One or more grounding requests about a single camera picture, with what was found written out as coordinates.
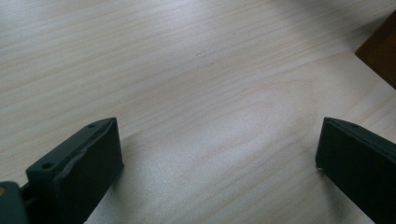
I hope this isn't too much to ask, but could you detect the brown wooden block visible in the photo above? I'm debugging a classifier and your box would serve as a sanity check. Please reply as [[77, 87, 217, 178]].
[[354, 9, 396, 91]]

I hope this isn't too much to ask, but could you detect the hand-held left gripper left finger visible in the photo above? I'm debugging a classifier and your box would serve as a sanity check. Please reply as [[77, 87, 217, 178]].
[[25, 117, 125, 224]]

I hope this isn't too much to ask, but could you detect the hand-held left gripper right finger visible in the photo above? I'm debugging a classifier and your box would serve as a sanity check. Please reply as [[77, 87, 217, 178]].
[[315, 116, 396, 224]]

